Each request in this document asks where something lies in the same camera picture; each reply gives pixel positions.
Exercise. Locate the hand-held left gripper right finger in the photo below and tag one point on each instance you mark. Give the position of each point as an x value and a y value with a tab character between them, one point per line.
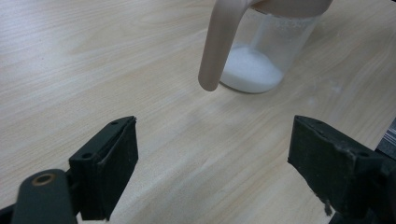
336	174

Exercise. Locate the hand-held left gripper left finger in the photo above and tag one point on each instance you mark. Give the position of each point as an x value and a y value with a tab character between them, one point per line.
102	168

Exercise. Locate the clear glass jar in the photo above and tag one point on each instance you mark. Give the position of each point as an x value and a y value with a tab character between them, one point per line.
289	37

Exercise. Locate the white powder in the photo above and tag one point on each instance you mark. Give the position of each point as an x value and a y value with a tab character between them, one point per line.
252	71

